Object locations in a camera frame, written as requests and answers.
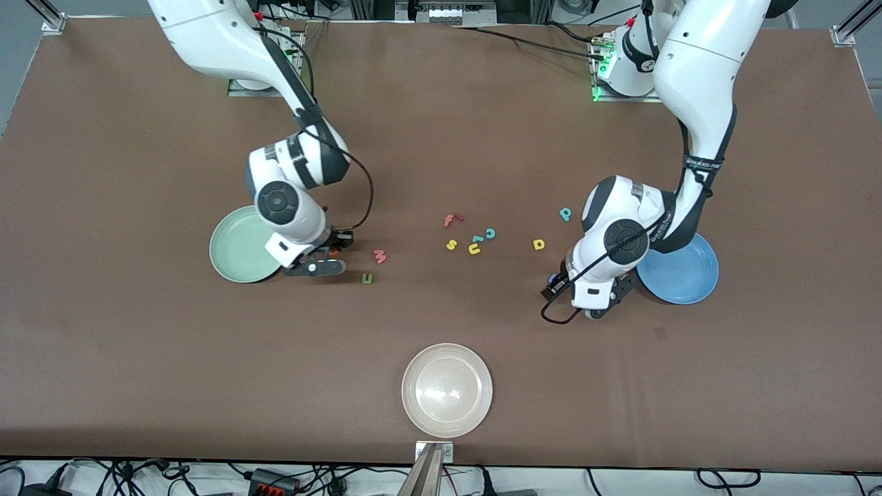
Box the blue round plate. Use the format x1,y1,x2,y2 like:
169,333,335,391
635,233,720,305

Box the pale green round plate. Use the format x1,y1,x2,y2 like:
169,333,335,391
209,205,285,284

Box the white round plate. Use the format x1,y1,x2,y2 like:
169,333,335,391
401,343,494,439

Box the black power strip red switches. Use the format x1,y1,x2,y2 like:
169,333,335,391
248,468,302,496

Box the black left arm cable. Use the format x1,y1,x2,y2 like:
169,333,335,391
541,117,724,326

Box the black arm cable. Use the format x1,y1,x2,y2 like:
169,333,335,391
255,14,375,231
541,117,724,326

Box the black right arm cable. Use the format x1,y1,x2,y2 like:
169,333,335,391
255,14,375,231

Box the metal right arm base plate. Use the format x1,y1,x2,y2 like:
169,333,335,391
227,77,285,97

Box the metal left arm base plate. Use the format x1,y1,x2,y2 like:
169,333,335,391
591,86,664,104

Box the black floor cable loop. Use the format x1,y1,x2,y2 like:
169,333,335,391
696,468,762,490

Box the aluminium camera mount beam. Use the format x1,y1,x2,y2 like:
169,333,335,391
398,444,445,496

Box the black table cable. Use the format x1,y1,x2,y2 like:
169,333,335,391
451,25,602,59
544,21,608,43

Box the aluminium frame rack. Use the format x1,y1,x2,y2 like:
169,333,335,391
350,0,552,25

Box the black floor cable bundle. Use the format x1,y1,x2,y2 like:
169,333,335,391
69,459,228,496

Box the aluminium corner post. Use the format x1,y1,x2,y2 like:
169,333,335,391
28,0,66,34
832,0,882,48

